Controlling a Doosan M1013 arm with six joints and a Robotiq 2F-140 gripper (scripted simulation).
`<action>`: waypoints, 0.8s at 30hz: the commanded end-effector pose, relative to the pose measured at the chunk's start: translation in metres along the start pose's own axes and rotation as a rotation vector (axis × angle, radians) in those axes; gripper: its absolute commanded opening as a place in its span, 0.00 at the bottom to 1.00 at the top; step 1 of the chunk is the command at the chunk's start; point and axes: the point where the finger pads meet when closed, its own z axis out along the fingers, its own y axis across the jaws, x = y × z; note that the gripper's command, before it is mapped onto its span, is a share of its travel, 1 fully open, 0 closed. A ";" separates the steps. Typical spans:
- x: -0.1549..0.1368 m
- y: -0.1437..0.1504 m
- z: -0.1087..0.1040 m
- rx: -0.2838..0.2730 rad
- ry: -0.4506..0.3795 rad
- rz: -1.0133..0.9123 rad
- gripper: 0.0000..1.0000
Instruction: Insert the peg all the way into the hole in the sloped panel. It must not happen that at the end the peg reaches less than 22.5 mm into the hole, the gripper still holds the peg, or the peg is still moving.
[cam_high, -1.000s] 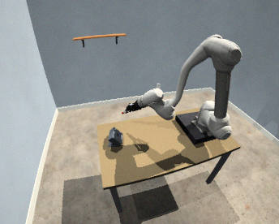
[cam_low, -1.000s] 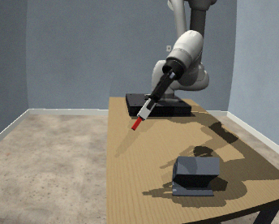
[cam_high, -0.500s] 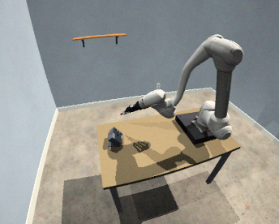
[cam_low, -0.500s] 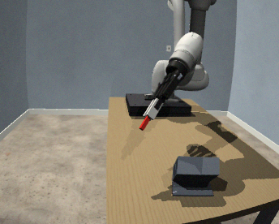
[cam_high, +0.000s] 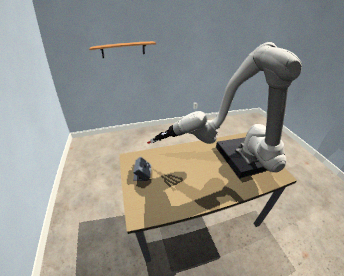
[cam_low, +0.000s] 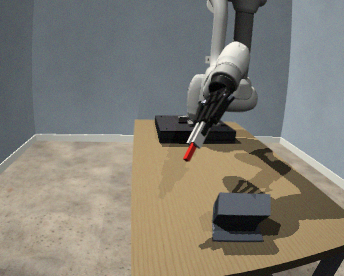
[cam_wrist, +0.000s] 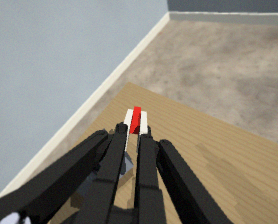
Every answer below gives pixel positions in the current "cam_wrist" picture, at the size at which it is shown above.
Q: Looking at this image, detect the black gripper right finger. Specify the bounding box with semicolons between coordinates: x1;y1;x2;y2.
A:
134;111;234;224

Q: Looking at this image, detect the red rectangular block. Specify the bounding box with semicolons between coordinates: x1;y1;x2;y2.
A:
129;106;141;134

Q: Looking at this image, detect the grey square panel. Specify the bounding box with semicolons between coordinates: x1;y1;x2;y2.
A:
76;151;134;198

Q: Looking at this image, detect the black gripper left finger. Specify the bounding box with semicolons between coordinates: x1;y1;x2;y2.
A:
0;109;133;224

